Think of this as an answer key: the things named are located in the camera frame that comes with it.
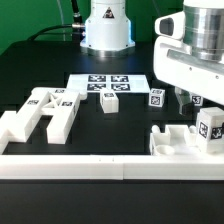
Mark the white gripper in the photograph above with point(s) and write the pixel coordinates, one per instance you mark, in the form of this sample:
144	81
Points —
189	54

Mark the white chair seat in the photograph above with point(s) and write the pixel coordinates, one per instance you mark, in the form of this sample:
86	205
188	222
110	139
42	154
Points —
176	140

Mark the white tagged cube far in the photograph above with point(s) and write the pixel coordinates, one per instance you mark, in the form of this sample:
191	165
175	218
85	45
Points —
197	100

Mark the white tagged cube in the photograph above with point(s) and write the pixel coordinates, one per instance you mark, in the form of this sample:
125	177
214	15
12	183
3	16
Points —
156	97
197	100

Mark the white tagged cube near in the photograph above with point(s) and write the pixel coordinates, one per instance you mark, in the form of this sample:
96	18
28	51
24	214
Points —
156	97

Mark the white U-shaped fence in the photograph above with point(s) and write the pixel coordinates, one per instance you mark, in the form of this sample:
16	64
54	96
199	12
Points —
202	167

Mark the white marker base plate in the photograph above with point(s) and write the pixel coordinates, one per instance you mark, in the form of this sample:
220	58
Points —
124	83

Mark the white chair back frame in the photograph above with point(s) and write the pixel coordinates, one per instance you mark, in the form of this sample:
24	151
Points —
59	103

